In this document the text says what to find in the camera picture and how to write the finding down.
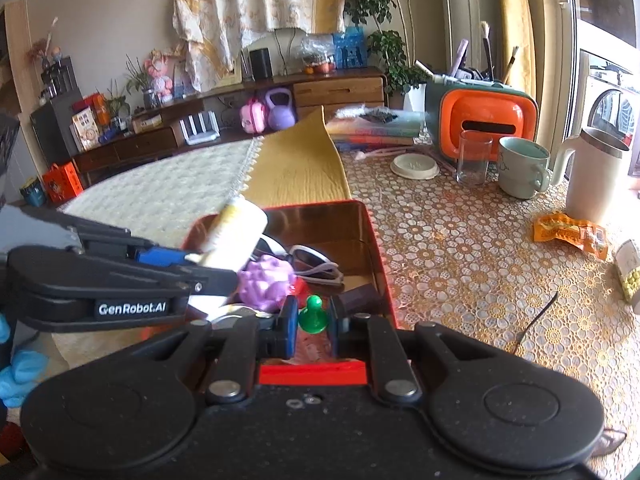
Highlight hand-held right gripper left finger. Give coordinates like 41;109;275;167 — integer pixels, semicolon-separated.
111;296;300;406

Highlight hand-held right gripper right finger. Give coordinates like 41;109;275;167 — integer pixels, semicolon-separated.
327;300;503;406

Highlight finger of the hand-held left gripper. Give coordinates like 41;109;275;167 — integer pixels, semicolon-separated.
64;215;190;267
6;245;241;302

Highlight white garlic toy green stem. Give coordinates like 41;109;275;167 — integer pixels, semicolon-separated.
298;295;329;335

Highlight red tin box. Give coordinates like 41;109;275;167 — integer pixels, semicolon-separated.
181;199;401;386

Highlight purple spiky toy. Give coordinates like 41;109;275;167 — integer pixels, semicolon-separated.
237;255;297;313

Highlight white frame sunglasses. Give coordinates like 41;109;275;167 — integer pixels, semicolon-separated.
257;237;346;286

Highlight yellow white plastic bottle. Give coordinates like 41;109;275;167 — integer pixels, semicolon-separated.
192;196;269;271

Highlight person's left hand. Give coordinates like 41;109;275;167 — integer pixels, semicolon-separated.
0;312;51;408

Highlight orange gift box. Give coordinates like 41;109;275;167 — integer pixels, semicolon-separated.
41;162;83;205

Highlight white router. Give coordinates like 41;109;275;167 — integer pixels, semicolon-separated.
179;112;222;143

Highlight teal round bin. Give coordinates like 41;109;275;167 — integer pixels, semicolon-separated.
20;176;47;207

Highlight printed snack box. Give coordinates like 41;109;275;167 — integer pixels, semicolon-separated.
71;106;101;152

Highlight small green potted plant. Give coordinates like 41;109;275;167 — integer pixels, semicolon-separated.
102;80;128;126

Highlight plant in glass vase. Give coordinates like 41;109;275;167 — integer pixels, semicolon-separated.
122;55;161;110

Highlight yellow wood-grain table mat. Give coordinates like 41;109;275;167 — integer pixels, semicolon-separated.
237;105;353;211

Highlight orange red bag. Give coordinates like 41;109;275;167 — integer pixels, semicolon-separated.
72;92;111;128

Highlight pink toy suitcase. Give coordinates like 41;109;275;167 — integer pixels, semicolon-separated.
240;98;267;134

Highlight dark grey cabinet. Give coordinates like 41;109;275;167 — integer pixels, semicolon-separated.
30;89;83;163

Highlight pink doll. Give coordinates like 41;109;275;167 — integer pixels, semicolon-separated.
144;50;176;103

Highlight white round lid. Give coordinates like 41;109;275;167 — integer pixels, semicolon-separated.
391;152;441;181

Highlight purple kettlebell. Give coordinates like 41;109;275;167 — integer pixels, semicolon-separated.
265;88;297;131

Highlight stack of books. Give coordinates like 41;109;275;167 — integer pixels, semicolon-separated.
325;105;428;153

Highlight black speaker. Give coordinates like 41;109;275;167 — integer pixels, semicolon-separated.
248;48;273;81

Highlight clear drinking glass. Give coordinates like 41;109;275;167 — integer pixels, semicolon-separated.
456;130;494;186

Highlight wooden tv cabinet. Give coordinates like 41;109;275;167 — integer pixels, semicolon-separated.
72;66;390;186

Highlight pale green mug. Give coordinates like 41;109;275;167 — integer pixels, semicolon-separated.
497;136;551;200

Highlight orange tissue box holder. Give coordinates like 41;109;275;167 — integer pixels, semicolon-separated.
425;72;538;156

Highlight orange snack packet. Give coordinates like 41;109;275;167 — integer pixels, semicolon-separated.
532;212;608;261

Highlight plastic bag of fruit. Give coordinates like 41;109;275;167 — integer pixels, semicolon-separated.
300;34;337;75

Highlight orange tissue box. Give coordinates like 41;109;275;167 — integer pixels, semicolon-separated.
440;87;538;161

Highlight floral bed sheet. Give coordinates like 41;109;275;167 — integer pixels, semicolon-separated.
172;0;363;93

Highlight blue gift bag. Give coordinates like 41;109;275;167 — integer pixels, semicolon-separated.
332;26;366;70

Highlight tall potted plant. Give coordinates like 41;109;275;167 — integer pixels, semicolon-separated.
345;0;436;113

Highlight calligraphy brush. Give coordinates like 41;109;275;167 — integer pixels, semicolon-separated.
502;46;520;85

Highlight white tower air conditioner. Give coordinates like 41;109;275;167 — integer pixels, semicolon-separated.
440;0;501;86

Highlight washing machine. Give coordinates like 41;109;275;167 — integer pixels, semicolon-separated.
575;50;640;181

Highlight yellow curtain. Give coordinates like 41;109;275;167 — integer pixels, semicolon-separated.
492;0;538;101

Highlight white jug with handle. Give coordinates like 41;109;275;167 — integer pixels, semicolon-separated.
547;127;632;224

